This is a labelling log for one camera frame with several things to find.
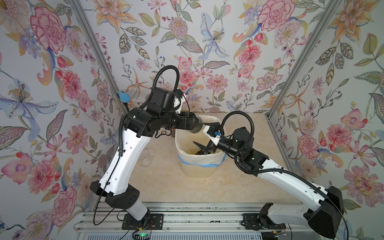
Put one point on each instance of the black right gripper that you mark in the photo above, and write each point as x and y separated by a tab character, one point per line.
214	148

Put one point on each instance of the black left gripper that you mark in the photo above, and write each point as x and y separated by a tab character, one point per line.
183	123

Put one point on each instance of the cream trash bin with liner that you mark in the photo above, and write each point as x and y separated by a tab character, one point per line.
196	165

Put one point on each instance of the clear glass tea jar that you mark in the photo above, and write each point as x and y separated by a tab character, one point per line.
145	158

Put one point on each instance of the beige lid tea jar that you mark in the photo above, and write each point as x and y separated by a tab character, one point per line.
195	123

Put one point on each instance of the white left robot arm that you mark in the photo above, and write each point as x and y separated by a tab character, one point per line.
162	110

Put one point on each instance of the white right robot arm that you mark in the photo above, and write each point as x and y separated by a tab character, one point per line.
321	208

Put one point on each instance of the black round-base stand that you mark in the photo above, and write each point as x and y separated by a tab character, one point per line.
125	99

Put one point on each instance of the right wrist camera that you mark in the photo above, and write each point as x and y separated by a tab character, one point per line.
212	132

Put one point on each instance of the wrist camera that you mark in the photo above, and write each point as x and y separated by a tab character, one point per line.
178	101
212	132

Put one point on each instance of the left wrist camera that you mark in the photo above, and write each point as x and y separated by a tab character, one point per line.
178	101

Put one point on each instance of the aluminium corner post left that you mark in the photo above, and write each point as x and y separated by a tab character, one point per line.
96	47

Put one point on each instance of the aluminium corner post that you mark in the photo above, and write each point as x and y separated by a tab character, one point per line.
328	12
96	47

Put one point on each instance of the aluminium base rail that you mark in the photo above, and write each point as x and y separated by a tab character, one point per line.
198	215

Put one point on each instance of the aluminium corner post right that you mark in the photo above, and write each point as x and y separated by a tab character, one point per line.
328	12

